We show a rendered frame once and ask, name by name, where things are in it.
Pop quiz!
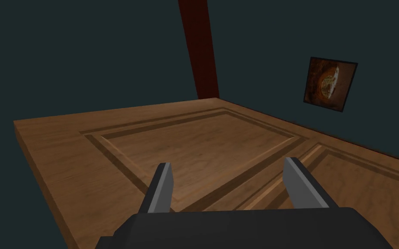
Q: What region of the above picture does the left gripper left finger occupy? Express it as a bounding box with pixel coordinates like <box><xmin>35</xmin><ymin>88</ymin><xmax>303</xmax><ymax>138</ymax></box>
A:
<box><xmin>138</xmin><ymin>162</ymin><xmax>174</xmax><ymax>214</ymax></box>

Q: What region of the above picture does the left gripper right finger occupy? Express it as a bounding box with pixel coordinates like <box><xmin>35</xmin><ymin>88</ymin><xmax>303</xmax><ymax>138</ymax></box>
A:
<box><xmin>282</xmin><ymin>156</ymin><xmax>339</xmax><ymax>210</ymax></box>

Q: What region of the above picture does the brown framed wall picture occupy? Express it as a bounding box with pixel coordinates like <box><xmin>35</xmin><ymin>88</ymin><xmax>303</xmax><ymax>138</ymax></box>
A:
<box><xmin>303</xmin><ymin>57</ymin><xmax>359</xmax><ymax>113</ymax></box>

